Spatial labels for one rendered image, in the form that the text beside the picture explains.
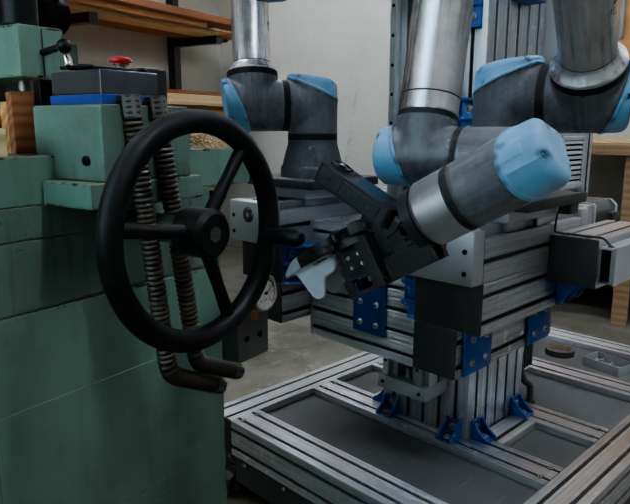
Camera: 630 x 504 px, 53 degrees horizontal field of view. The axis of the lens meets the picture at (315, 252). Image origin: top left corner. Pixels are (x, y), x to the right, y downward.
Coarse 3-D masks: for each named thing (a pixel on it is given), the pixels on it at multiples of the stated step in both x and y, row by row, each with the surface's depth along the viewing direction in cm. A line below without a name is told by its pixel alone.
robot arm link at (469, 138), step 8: (464, 128) 74; (472, 128) 73; (480, 128) 73; (488, 128) 72; (496, 128) 72; (504, 128) 72; (552, 128) 74; (464, 136) 73; (472, 136) 72; (480, 136) 72; (488, 136) 71; (496, 136) 71; (560, 136) 73; (456, 144) 73; (464, 144) 72; (472, 144) 72; (480, 144) 71; (456, 152) 72; (464, 152) 72
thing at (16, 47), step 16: (0, 32) 86; (16, 32) 84; (32, 32) 86; (48, 32) 87; (0, 48) 87; (16, 48) 84; (32, 48) 86; (0, 64) 87; (16, 64) 85; (32, 64) 86; (48, 64) 88; (64, 64) 90; (0, 80) 91; (16, 80) 91; (32, 80) 91
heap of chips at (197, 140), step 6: (192, 138) 102; (198, 138) 102; (204, 138) 102; (210, 138) 102; (216, 138) 103; (192, 144) 102; (198, 144) 102; (204, 144) 101; (210, 144) 102; (216, 144) 102; (222, 144) 104
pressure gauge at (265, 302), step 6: (270, 276) 106; (270, 282) 106; (276, 282) 107; (270, 288) 107; (276, 288) 108; (264, 294) 105; (270, 294) 107; (276, 294) 108; (264, 300) 106; (270, 300) 107; (258, 306) 104; (264, 306) 106; (270, 306) 107; (252, 312) 107; (252, 318) 107
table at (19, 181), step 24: (0, 168) 72; (24, 168) 75; (48, 168) 77; (192, 168) 97; (216, 168) 101; (240, 168) 106; (0, 192) 73; (24, 192) 75; (48, 192) 76; (72, 192) 73; (96, 192) 72; (192, 192) 85
